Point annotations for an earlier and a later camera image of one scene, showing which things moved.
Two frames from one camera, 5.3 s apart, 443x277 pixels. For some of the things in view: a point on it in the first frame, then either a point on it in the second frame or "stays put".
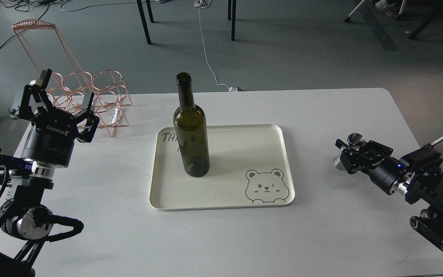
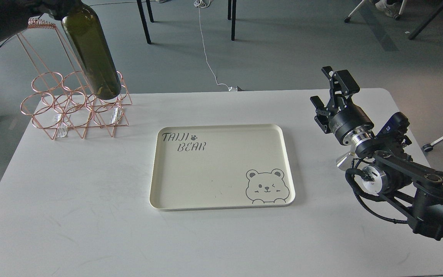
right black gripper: (374, 158) -> (346, 120)
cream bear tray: (250, 166) stays put
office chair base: (397, 17) stays put
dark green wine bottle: (190, 126) -> (85, 29)
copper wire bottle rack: (105, 91) stays put
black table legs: (232, 5) stays put
